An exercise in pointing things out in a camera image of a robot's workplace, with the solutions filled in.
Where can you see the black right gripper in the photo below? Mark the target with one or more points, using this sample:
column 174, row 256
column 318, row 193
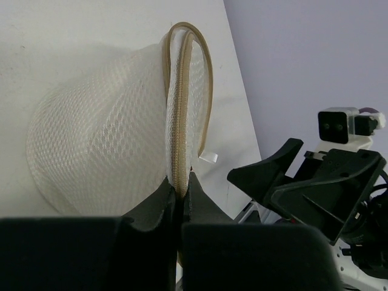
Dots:
column 339, row 169

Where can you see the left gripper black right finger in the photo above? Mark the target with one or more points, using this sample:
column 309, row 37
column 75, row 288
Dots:
column 199, row 208

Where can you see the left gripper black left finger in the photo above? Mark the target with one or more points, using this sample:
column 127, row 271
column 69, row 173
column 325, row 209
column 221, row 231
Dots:
column 155, row 212

